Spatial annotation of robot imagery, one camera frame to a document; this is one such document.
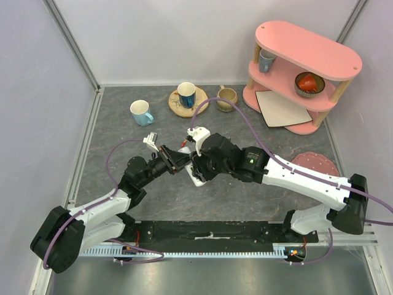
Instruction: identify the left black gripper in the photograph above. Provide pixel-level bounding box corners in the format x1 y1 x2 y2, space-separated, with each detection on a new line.
139 144 191 187

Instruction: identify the white remote control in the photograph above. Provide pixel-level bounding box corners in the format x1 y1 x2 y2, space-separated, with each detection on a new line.
178 146 205 187

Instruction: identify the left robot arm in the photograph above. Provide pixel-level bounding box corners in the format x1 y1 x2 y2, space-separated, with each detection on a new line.
30 146 191 273

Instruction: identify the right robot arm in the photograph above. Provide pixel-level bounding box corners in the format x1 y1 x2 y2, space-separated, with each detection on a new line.
187 127 368 242

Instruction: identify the light blue mug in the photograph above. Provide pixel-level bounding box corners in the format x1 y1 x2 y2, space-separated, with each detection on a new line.
130 100 154 127

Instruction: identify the beige floral plate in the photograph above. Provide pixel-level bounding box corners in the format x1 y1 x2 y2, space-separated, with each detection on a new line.
167 85 210 118

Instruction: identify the dark blue mug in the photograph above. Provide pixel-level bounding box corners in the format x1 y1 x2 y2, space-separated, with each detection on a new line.
177 82 196 109

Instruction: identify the beige ceramic mug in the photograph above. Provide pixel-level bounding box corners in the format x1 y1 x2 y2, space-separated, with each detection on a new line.
216 85 238 112

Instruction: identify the white square board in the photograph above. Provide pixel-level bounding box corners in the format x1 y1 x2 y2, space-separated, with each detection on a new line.
255 91 312 127

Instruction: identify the pink dotted plate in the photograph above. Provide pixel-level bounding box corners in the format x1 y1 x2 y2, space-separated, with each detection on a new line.
292 152 339 176

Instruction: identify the grey-blue mug on shelf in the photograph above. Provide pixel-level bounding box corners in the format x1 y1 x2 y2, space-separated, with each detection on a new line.
259 49 276 73

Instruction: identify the grey patterned bowl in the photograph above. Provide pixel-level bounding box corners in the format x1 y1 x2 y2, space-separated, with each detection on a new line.
294 72 325 98

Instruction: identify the orange cup in bowl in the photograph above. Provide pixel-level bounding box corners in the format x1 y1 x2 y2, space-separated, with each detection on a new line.
297 74 317 92

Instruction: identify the pink three-tier shelf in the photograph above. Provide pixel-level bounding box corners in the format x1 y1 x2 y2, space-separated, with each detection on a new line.
243 20 362 135

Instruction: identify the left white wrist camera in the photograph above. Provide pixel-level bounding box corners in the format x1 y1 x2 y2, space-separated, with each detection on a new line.
143 132 158 152

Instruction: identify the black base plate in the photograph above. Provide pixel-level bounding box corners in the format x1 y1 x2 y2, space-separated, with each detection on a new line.
119 221 319 253

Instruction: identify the grey cable duct rail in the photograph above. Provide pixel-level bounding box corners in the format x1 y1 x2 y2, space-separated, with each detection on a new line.
79 242 308 258

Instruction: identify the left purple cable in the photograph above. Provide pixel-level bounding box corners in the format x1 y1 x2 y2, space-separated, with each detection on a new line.
42 138 145 270

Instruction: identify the purple cable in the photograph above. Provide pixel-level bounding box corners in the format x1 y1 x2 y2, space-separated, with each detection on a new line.
42 138 145 270
190 97 393 227

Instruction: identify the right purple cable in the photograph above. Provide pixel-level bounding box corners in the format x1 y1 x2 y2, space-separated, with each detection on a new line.
190 97 393 227

